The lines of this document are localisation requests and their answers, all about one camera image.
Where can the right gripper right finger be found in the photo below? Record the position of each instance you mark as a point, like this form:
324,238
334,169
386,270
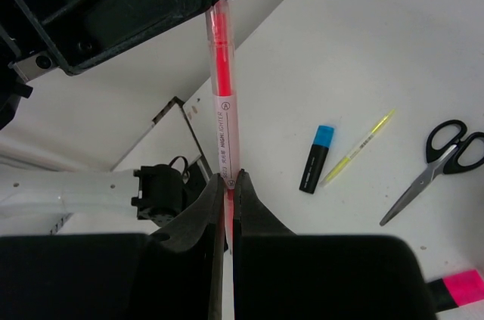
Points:
257,236

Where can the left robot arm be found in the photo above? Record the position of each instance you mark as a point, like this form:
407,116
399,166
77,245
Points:
156,193

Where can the black handled scissors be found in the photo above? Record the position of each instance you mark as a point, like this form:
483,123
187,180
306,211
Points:
440,161

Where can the thin yellow highlighter pen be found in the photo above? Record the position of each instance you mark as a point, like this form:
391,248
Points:
353,153

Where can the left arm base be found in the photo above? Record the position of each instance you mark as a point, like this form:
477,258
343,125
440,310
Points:
169,138

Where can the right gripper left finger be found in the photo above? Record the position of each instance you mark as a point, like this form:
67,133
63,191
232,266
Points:
192,250

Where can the blue capped black highlighter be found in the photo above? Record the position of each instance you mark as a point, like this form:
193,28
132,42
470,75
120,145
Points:
316,159

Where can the pink capped black highlighter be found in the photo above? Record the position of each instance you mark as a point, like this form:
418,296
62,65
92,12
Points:
457,290

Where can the thin red highlighter pen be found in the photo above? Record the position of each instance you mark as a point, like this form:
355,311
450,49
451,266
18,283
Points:
221,47

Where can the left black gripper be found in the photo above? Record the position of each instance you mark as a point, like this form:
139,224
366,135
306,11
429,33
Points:
77,35

